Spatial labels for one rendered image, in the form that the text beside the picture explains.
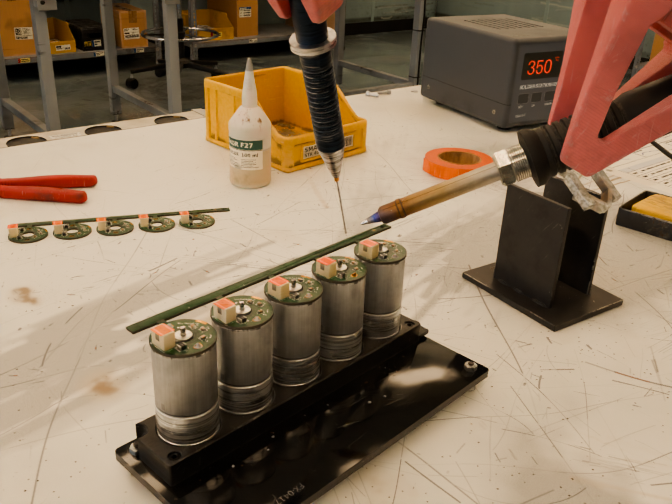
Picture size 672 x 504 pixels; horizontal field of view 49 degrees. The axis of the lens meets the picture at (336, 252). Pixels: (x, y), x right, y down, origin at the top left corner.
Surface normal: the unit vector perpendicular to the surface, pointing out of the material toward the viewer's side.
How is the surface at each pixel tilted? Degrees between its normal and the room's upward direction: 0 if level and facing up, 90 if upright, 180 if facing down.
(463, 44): 90
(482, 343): 0
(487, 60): 90
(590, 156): 99
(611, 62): 108
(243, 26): 90
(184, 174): 0
